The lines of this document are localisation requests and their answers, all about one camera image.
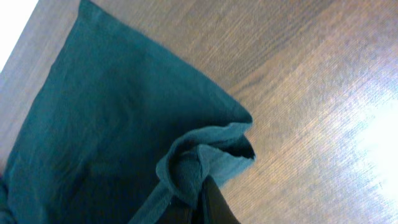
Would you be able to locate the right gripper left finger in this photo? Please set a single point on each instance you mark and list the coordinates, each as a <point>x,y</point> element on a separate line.
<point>177,212</point>

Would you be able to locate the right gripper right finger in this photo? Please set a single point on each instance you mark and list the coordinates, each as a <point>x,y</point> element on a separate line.
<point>213,207</point>

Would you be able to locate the dark teal t-shirt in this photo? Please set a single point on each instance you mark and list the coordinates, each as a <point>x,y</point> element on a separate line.
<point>120,127</point>

